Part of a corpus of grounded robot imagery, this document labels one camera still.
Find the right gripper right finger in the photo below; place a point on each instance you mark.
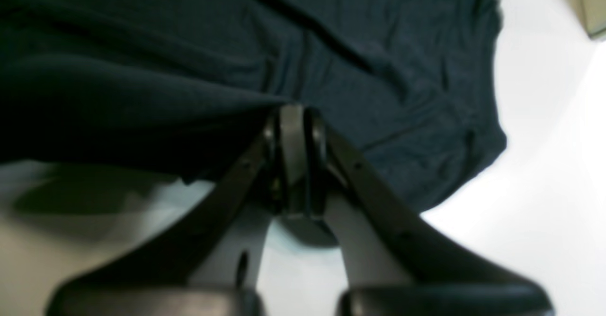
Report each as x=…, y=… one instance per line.
x=396, y=263

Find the black t-shirt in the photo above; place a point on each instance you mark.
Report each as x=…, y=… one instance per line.
x=182, y=86

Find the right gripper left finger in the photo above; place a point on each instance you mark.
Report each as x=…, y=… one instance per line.
x=207, y=263

